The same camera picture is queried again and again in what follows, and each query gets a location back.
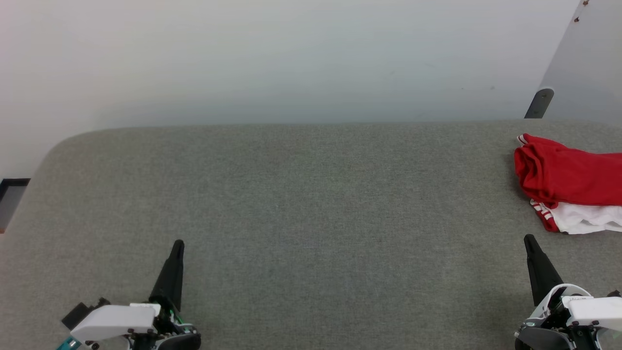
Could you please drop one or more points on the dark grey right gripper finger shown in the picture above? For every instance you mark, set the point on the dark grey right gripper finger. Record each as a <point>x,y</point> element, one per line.
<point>542,272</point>

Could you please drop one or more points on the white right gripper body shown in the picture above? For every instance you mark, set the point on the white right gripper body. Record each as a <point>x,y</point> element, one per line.
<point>578,316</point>

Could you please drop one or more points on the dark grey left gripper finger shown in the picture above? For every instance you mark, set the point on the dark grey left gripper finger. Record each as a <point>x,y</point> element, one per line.
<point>170,282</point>

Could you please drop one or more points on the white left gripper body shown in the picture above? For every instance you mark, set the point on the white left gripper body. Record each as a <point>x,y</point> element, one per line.
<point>121,323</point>

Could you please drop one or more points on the red and white shirt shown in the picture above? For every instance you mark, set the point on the red and white shirt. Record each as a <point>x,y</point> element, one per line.
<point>573,180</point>

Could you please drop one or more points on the black framed floor fixture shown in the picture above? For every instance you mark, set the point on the black framed floor fixture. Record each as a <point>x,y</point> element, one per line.
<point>12,199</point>

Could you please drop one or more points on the white side panel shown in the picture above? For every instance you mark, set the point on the white side panel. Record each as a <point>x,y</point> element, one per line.
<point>588,68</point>

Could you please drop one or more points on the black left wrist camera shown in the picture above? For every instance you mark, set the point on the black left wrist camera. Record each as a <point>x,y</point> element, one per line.
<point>80,313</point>

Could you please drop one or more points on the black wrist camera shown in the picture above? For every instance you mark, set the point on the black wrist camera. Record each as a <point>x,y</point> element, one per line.
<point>615,293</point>
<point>80,313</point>

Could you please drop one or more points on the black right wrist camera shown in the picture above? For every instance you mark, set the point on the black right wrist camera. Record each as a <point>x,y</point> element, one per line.
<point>615,293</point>

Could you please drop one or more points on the dark grey metal bracket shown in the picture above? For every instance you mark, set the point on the dark grey metal bracket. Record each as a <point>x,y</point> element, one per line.
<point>539,103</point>

